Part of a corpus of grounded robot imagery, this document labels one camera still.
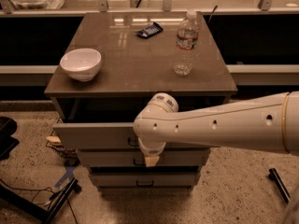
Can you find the wire basket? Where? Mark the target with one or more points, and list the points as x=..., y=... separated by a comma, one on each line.
x=61, y=150

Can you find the grey drawer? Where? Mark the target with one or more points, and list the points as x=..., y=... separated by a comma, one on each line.
x=129, y=158
x=99, y=123
x=111, y=180

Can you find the dark blue calculator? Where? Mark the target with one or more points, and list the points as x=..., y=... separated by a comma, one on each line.
x=150, y=31

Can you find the black stand leg right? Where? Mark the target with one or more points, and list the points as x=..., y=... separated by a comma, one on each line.
x=274, y=176

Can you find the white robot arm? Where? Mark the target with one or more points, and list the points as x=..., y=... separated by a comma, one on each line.
x=269, y=124

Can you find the grey drawer cabinet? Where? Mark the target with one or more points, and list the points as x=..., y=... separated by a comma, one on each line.
x=138, y=67

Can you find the black stand leg left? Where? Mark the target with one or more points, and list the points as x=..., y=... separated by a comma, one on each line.
x=46, y=216

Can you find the blue tape cross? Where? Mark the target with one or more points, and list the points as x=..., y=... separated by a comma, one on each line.
x=68, y=175

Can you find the tan sponge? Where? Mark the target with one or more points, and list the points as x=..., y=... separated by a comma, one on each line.
x=54, y=140

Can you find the white bowl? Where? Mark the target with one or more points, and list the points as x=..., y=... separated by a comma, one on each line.
x=81, y=64

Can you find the clear plastic water bottle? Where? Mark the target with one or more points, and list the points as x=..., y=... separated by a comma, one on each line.
x=187, y=36

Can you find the black stand leg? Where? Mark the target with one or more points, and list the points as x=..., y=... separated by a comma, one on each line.
x=46, y=216
x=274, y=176

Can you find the black chair base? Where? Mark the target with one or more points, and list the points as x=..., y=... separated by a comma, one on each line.
x=8, y=127

